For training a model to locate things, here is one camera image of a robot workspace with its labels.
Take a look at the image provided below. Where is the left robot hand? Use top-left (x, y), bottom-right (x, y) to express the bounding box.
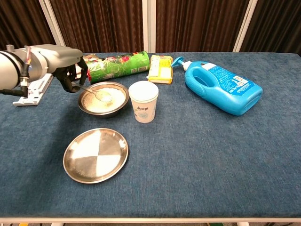
top-left (29, 44), bottom-right (89, 94)

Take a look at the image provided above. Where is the metal spoon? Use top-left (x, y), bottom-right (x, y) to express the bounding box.
top-left (71, 81), bottom-right (112, 103)

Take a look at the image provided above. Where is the metal bowl with white granules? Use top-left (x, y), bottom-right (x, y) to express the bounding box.
top-left (78, 81), bottom-right (130, 118)

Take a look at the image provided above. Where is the white paper cup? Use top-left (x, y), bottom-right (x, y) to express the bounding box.
top-left (128, 81), bottom-right (159, 123)

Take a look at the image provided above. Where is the dark brown curtain panel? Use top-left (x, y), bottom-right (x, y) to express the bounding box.
top-left (239, 0), bottom-right (301, 54)
top-left (156, 0), bottom-right (250, 53)
top-left (0, 0), bottom-right (56, 50)
top-left (50, 0), bottom-right (144, 53)

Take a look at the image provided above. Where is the green cylindrical snack can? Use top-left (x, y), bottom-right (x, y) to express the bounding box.
top-left (87, 50), bottom-right (151, 82)

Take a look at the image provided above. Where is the yellow carton box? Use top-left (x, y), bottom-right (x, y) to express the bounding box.
top-left (147, 55), bottom-right (174, 85)

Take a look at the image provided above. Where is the round metal plate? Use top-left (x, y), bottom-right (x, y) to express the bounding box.
top-left (63, 128), bottom-right (129, 184)

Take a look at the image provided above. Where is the blue detergent bottle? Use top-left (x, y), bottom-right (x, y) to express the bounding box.
top-left (171, 56), bottom-right (263, 116)

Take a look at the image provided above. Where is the blue table mat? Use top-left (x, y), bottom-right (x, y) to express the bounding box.
top-left (0, 52), bottom-right (301, 218)

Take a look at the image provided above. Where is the white partition post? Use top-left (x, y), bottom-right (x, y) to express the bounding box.
top-left (232, 0), bottom-right (257, 53)
top-left (142, 0), bottom-right (157, 53)
top-left (39, 0), bottom-right (66, 47)

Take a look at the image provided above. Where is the white plastic bracket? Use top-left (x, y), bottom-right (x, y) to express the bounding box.
top-left (13, 73), bottom-right (54, 106)

